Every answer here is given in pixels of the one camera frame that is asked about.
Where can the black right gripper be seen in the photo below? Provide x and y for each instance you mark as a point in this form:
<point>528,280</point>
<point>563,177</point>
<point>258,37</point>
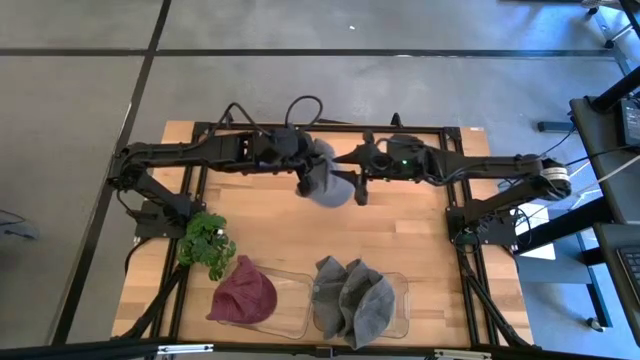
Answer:
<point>405,157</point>

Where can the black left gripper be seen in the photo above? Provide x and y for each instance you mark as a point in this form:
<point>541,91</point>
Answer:
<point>287,147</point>

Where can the maroon cloth hat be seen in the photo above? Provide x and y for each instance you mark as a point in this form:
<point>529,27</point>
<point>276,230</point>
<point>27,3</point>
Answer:
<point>245,295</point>

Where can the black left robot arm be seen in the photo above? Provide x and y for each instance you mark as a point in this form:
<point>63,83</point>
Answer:
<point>200,152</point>

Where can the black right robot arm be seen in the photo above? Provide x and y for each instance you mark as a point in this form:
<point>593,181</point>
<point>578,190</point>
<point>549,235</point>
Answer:
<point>500,167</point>

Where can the green plant in white pot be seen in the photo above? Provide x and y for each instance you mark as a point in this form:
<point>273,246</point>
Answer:
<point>205,242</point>

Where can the clear plastic tray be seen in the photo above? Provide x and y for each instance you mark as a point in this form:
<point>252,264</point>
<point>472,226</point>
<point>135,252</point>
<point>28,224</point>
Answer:
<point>401,300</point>
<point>292,300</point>

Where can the black diagonal desk strut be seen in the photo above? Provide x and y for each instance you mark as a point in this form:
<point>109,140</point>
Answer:
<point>565,225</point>

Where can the black desk with power brick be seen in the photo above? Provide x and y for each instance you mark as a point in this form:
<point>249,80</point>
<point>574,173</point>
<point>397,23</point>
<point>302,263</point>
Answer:
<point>595,150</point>

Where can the black desk with keyboard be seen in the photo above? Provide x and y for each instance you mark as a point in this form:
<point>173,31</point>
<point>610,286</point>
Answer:
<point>607,280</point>

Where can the black power brick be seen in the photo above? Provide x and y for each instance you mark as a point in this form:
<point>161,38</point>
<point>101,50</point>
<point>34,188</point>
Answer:
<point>631,122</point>

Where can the black caster wheel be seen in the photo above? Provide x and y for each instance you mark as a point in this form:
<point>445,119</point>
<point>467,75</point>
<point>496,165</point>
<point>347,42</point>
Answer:
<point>594,324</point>

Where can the black horizontal rig beam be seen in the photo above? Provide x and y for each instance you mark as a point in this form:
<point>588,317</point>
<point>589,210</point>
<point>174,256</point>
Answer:
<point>75,350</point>

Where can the black keyboard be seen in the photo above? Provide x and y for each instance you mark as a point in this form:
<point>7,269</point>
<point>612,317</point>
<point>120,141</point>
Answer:
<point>631,267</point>

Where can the black aluminium table frame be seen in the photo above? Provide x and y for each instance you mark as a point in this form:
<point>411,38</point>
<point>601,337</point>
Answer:
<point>451,134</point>

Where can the silver metal bracket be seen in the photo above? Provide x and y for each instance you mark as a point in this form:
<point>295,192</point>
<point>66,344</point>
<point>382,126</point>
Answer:
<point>185,348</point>
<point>462,354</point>

